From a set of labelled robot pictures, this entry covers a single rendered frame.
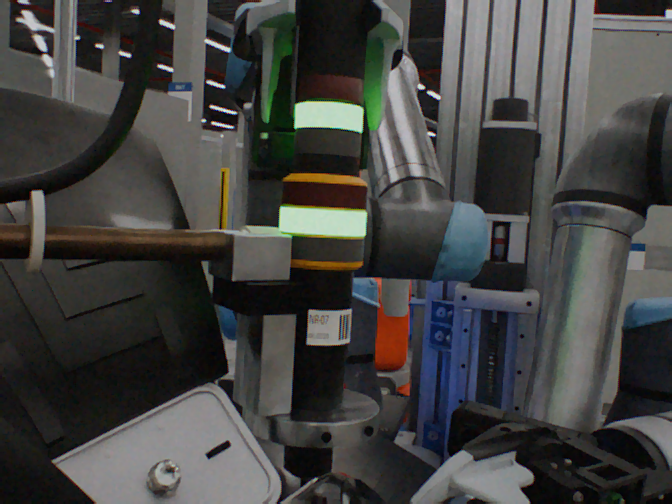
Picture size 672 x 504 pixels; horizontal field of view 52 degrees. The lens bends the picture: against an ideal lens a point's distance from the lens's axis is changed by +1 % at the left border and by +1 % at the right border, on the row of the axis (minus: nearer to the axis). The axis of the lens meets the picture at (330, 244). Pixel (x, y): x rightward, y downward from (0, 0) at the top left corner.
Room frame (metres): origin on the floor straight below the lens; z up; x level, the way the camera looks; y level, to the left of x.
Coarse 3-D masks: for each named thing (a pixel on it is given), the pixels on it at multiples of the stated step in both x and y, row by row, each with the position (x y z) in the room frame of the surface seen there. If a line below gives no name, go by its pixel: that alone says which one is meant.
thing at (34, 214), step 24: (144, 0) 0.29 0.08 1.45; (144, 24) 0.29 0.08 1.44; (144, 48) 0.29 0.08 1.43; (144, 72) 0.29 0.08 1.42; (120, 96) 0.29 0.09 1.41; (120, 120) 0.29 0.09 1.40; (96, 144) 0.29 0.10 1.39; (120, 144) 0.29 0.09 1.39; (72, 168) 0.28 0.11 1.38; (96, 168) 0.29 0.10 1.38; (0, 192) 0.27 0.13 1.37; (24, 192) 0.27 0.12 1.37; (48, 192) 0.28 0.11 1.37; (24, 216) 0.28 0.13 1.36; (24, 264) 0.28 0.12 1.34
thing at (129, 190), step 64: (0, 128) 0.38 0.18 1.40; (64, 128) 0.41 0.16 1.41; (64, 192) 0.36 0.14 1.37; (128, 192) 0.39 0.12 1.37; (0, 320) 0.30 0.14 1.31; (64, 320) 0.31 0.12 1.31; (128, 320) 0.32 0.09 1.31; (192, 320) 0.34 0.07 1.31; (0, 384) 0.28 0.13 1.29; (64, 384) 0.29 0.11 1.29; (128, 384) 0.30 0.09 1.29; (192, 384) 0.31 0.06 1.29; (64, 448) 0.27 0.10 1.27
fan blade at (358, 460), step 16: (224, 384) 0.58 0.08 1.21; (240, 416) 0.53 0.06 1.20; (272, 448) 0.49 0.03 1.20; (336, 448) 0.51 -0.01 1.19; (352, 448) 0.52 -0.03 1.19; (368, 448) 0.54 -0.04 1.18; (384, 448) 0.56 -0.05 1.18; (400, 448) 0.59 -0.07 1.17; (272, 464) 0.46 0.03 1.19; (336, 464) 0.47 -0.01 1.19; (352, 464) 0.48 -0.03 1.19; (368, 464) 0.50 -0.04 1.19; (384, 464) 0.51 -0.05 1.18; (400, 464) 0.53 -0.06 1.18; (416, 464) 0.56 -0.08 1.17; (288, 480) 0.44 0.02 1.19; (368, 480) 0.46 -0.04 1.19; (384, 480) 0.48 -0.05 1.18; (400, 480) 0.49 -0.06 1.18; (416, 480) 0.51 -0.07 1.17; (288, 496) 0.42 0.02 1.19; (384, 496) 0.44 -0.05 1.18; (400, 496) 0.46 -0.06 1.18
